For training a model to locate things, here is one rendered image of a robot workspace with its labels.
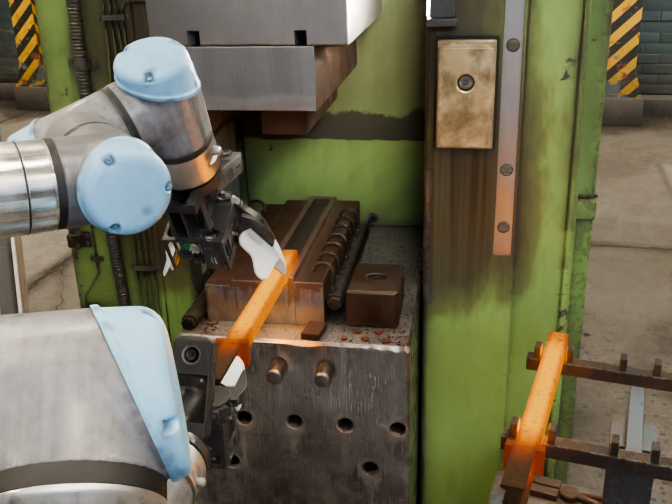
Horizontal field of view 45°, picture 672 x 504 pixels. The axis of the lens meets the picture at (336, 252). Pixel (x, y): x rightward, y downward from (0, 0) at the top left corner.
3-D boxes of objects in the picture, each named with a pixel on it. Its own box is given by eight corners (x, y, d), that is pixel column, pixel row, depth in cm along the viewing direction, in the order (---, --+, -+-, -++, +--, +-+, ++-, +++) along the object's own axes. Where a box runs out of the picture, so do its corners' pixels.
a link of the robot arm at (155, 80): (89, 56, 78) (165, 19, 81) (123, 141, 86) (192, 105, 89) (124, 94, 73) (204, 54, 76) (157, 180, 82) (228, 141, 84)
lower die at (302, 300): (324, 325, 133) (322, 278, 130) (207, 319, 136) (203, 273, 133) (360, 235, 171) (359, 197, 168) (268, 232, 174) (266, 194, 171)
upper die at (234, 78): (316, 111, 119) (314, 45, 116) (187, 110, 123) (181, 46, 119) (357, 65, 158) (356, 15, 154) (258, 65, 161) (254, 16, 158)
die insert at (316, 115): (306, 134, 131) (305, 98, 129) (262, 134, 133) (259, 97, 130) (337, 98, 159) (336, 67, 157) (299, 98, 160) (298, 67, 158)
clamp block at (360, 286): (398, 329, 131) (398, 293, 128) (346, 326, 132) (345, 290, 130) (404, 298, 142) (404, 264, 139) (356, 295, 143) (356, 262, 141)
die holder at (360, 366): (408, 573, 141) (409, 348, 125) (200, 551, 148) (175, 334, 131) (428, 400, 193) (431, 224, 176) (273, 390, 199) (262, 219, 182)
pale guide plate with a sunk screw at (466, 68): (492, 149, 129) (497, 40, 123) (435, 148, 131) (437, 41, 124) (492, 146, 131) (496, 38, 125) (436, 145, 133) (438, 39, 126)
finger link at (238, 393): (221, 379, 103) (196, 416, 95) (220, 367, 102) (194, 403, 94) (257, 382, 102) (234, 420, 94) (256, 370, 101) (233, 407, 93)
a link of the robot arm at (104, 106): (15, 154, 69) (129, 96, 72) (-7, 129, 78) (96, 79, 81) (60, 230, 73) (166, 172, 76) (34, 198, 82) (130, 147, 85)
